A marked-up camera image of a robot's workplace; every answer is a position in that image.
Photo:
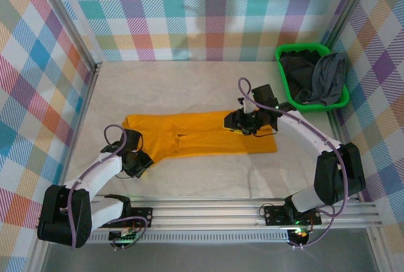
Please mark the yellow t-shirt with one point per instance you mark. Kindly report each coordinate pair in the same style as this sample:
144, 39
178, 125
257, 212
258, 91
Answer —
202, 136

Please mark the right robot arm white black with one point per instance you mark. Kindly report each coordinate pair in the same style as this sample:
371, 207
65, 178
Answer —
303, 127

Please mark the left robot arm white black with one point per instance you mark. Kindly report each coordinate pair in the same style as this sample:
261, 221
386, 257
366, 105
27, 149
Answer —
94, 171

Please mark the black t-shirt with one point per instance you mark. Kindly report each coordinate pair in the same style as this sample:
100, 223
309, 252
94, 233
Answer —
296, 73

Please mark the green plastic bin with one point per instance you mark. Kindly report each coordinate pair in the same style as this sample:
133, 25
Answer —
315, 108

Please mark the grey t-shirt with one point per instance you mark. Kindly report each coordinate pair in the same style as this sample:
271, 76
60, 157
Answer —
328, 79

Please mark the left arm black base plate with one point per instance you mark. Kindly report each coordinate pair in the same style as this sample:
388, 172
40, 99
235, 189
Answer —
140, 216

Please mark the aluminium floor frame bar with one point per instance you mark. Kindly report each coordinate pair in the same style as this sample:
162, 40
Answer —
79, 120
337, 127

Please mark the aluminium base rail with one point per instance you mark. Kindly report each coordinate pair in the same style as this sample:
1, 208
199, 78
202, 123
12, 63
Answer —
205, 213

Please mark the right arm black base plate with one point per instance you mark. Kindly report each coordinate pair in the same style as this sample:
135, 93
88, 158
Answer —
277, 215

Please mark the aluminium frame post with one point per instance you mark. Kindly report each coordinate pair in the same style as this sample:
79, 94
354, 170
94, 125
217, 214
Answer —
69, 16

